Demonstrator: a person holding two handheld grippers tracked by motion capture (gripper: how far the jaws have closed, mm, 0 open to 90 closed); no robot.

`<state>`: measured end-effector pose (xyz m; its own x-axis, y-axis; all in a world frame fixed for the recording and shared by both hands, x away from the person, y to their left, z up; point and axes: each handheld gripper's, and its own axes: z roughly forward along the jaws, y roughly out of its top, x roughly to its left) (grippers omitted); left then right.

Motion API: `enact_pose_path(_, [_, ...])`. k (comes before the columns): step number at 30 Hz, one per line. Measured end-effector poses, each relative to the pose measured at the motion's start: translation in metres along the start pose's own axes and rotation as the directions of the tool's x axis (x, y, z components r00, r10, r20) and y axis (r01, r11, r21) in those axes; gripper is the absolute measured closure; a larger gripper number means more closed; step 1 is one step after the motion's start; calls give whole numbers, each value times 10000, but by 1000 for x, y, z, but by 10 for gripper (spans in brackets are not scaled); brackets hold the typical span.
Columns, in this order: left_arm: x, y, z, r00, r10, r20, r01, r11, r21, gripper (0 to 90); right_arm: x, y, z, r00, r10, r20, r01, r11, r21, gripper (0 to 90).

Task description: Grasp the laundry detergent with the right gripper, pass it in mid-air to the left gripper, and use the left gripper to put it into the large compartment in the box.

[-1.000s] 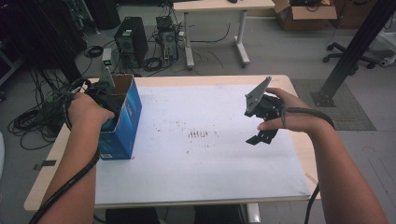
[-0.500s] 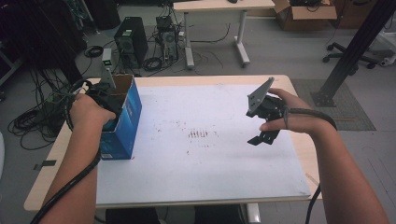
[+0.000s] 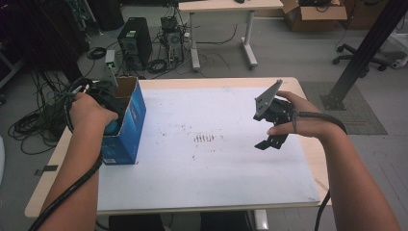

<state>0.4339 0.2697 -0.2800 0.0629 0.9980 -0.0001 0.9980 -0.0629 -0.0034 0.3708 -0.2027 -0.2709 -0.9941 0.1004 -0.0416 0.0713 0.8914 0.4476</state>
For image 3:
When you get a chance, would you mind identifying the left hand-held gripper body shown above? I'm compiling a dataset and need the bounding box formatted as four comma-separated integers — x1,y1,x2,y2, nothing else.
76,66,127,116

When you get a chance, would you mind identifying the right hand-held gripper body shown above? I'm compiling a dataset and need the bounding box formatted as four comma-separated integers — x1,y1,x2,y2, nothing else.
252,79,295,128

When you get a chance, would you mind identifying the blue cardboard box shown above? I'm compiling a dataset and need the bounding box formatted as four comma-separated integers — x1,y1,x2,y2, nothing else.
101,76,147,167

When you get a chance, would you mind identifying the person's left hand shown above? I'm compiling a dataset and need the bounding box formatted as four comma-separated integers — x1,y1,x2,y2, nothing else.
68,92,119,138

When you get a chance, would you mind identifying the person's right hand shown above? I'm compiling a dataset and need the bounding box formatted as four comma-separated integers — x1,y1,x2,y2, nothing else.
266,90,342,142

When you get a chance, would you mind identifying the small white power unit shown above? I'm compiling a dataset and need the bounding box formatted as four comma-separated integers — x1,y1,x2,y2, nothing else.
104,48,117,70

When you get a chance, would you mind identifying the black computer tower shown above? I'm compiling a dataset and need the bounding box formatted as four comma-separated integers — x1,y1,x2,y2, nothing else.
116,16,154,71

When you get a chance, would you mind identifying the white table mat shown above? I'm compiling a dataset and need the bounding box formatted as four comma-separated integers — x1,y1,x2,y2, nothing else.
96,86,321,214

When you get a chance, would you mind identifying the white table leg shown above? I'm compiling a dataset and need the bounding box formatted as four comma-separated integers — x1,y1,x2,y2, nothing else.
254,209,269,231

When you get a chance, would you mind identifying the grey floor mat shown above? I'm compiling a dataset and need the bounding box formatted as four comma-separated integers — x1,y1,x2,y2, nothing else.
299,81,389,136

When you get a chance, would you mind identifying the open computer case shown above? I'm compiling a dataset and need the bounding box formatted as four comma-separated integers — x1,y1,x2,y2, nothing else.
160,15,187,65

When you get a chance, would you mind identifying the black tape strip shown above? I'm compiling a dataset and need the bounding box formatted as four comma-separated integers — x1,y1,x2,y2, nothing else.
34,165,60,177

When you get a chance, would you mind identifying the black curtain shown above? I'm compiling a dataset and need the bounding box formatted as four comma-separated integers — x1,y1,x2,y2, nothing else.
0,0,89,94

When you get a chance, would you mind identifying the black office chair base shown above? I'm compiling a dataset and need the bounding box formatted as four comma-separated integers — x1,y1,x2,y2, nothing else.
331,42,391,72

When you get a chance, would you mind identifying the open brown cardboard box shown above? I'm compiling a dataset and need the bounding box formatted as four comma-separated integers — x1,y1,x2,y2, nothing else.
282,0,349,33

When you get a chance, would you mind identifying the white desk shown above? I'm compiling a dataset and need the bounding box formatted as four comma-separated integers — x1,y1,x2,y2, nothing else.
178,0,285,72

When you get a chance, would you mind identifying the closed brown cardboard box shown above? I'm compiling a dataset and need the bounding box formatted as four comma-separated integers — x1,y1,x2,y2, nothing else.
340,0,398,32

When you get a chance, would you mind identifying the small black cable coil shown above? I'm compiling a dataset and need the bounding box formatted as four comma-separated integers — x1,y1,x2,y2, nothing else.
86,46,108,61

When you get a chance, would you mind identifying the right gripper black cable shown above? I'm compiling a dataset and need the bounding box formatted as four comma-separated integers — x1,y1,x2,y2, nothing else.
290,110,349,231

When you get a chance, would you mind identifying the tangle of black floor cables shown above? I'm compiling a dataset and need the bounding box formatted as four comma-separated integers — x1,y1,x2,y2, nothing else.
8,68,75,157

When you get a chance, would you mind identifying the loose black floor cable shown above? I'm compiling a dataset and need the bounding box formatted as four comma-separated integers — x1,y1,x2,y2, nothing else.
195,23,239,46

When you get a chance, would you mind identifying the black metal stand post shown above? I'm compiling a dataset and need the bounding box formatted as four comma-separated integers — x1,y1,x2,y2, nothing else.
320,0,408,112

